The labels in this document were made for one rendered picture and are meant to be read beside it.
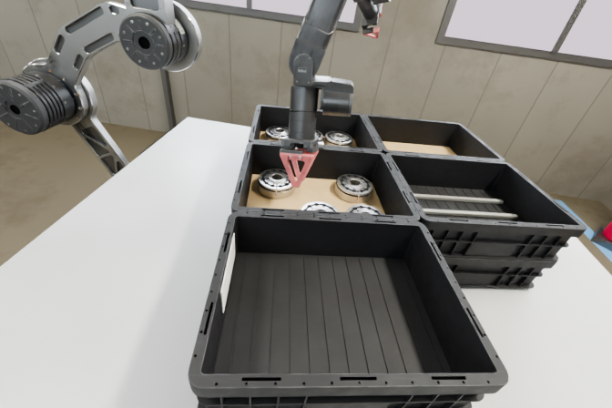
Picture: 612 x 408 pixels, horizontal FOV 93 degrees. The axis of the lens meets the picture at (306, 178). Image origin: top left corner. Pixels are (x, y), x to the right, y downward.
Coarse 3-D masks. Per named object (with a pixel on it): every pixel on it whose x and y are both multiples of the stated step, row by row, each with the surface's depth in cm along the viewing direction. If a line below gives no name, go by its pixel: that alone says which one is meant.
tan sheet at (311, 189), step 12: (252, 180) 83; (312, 180) 86; (324, 180) 87; (336, 180) 88; (252, 192) 78; (300, 192) 81; (312, 192) 81; (324, 192) 82; (372, 192) 85; (252, 204) 74; (264, 204) 75; (276, 204) 75; (288, 204) 76; (300, 204) 76; (336, 204) 78; (348, 204) 79; (372, 204) 80
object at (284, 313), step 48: (240, 240) 59; (288, 240) 60; (336, 240) 60; (384, 240) 61; (240, 288) 54; (288, 288) 55; (336, 288) 56; (384, 288) 58; (432, 288) 53; (240, 336) 47; (288, 336) 48; (336, 336) 49; (384, 336) 50; (432, 336) 50
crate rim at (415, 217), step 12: (252, 144) 80; (264, 144) 81; (276, 144) 81; (384, 156) 83; (240, 168) 69; (240, 180) 65; (396, 180) 73; (240, 192) 61; (408, 204) 65; (336, 216) 59; (348, 216) 59; (360, 216) 60; (372, 216) 60; (384, 216) 61; (396, 216) 61; (408, 216) 61
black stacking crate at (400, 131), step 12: (372, 120) 110; (384, 120) 111; (396, 120) 111; (384, 132) 113; (396, 132) 114; (408, 132) 114; (420, 132) 114; (432, 132) 114; (444, 132) 115; (456, 132) 114; (420, 144) 117; (432, 144) 117; (444, 144) 118; (456, 144) 113; (468, 144) 106; (480, 144) 100; (468, 156) 106; (480, 156) 100; (492, 156) 94
